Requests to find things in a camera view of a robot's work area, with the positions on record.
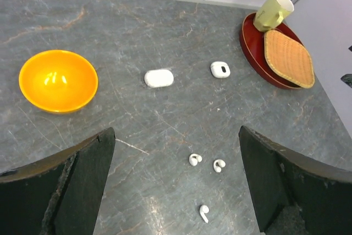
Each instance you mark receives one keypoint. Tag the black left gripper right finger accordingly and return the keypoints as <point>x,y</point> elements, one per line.
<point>278,177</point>

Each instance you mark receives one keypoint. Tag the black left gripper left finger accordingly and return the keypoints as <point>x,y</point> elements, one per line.
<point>60,194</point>

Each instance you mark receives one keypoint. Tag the white stem earbud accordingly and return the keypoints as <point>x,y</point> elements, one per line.
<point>203,211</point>

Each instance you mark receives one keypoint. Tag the white earbud charging case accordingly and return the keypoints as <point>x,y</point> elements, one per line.
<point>220,69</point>

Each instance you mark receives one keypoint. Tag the white oval closed case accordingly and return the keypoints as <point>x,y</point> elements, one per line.
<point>159,78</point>

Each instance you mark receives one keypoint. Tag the white clip earbud right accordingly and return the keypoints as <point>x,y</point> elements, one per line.
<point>218,165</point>

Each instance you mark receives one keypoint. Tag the white clip earbud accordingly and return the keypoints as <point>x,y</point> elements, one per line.
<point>218,165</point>
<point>194,159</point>

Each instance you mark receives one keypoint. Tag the white clip earbud left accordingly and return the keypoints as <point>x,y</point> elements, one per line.
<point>194,159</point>

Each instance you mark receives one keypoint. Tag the orange plastic bowl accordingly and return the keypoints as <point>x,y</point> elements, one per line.
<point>58,81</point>

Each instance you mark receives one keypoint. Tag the woven bamboo mat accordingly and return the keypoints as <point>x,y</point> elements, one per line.
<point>289,59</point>

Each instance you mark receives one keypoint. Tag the dark red round tray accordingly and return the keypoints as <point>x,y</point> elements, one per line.
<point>252,43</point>

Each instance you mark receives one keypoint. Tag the pale yellow mug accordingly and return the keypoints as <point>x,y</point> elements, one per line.
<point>272,13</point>

